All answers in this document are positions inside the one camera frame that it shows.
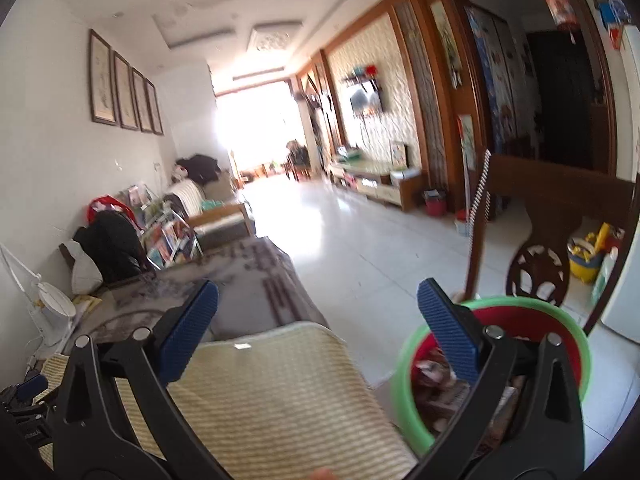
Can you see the white towel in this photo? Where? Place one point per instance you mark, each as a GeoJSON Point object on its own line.
{"type": "Point", "coordinates": [185, 197]}

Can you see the red white dustpan set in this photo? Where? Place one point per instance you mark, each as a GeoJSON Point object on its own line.
{"type": "Point", "coordinates": [462, 222]}

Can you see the carved wooden chair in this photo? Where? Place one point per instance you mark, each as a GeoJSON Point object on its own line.
{"type": "Point", "coordinates": [550, 185]}

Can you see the diamond-shaped wall decoration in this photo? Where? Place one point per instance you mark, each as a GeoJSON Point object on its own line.
{"type": "Point", "coordinates": [311, 87]}

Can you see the patterned table cover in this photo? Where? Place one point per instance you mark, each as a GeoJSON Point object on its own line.
{"type": "Point", "coordinates": [250, 270]}

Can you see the small red waste bin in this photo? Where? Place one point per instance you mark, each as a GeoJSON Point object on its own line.
{"type": "Point", "coordinates": [436, 205]}

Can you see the dark wooden chair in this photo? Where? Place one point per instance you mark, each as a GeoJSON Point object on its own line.
{"type": "Point", "coordinates": [66, 255]}

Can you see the wall-mounted television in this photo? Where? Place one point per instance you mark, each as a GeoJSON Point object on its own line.
{"type": "Point", "coordinates": [365, 100]}

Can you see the wooden dining chair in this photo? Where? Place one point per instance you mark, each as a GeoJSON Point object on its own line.
{"type": "Point", "coordinates": [299, 160]}

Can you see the wooden television cabinet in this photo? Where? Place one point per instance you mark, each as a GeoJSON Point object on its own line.
{"type": "Point", "coordinates": [370, 180]}

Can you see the white plastic bag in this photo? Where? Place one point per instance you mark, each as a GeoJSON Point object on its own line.
{"type": "Point", "coordinates": [86, 270]}

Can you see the black clothes pile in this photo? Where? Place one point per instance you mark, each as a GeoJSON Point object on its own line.
{"type": "Point", "coordinates": [202, 167]}

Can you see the white desk lamp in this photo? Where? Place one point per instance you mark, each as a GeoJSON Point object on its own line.
{"type": "Point", "coordinates": [55, 305]}

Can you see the hanging wall scroll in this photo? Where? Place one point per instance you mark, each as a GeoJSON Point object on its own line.
{"type": "Point", "coordinates": [446, 40]}

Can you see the red hanging lantern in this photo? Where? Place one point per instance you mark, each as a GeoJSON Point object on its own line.
{"type": "Point", "coordinates": [557, 2]}

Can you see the white refrigerator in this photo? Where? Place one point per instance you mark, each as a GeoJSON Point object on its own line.
{"type": "Point", "coordinates": [625, 260]}

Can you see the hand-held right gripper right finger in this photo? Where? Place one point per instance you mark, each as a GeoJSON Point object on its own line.
{"type": "Point", "coordinates": [450, 330]}

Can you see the green striped cloth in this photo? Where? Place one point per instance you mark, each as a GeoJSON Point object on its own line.
{"type": "Point", "coordinates": [280, 400]}

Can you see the yellow toy bucket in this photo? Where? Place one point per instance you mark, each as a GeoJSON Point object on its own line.
{"type": "Point", "coordinates": [585, 262]}

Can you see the printed door curtain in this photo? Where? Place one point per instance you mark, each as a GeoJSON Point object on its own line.
{"type": "Point", "coordinates": [492, 75]}

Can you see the black jacket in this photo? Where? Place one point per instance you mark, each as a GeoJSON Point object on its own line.
{"type": "Point", "coordinates": [112, 240]}

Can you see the red bin with green rim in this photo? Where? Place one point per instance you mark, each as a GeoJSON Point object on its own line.
{"type": "Point", "coordinates": [525, 317]}

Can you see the magazine rack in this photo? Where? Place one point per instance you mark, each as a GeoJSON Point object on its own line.
{"type": "Point", "coordinates": [167, 240]}

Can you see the stack of papers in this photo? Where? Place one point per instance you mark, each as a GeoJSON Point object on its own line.
{"type": "Point", "coordinates": [89, 304]}

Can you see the red bag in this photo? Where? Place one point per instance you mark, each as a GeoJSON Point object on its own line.
{"type": "Point", "coordinates": [107, 203]}

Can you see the small framed picture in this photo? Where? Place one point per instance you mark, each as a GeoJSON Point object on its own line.
{"type": "Point", "coordinates": [399, 155]}

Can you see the wooden sofa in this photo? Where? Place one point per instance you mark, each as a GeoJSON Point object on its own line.
{"type": "Point", "coordinates": [220, 220]}

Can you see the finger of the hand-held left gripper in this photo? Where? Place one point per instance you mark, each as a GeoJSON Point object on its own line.
{"type": "Point", "coordinates": [32, 387]}

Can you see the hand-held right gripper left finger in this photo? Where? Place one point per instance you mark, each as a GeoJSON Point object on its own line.
{"type": "Point", "coordinates": [190, 330]}

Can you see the square ceiling light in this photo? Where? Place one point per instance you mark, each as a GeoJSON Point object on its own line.
{"type": "Point", "coordinates": [275, 37]}

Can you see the beige cushion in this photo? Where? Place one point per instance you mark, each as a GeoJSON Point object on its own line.
{"type": "Point", "coordinates": [217, 190]}

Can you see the wall shelf with containers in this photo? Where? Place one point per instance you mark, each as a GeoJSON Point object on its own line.
{"type": "Point", "coordinates": [362, 77]}

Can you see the framed wall picture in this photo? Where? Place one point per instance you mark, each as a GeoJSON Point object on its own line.
{"type": "Point", "coordinates": [102, 77]}
{"type": "Point", "coordinates": [154, 108]}
{"type": "Point", "coordinates": [125, 91]}
{"type": "Point", "coordinates": [142, 101]}

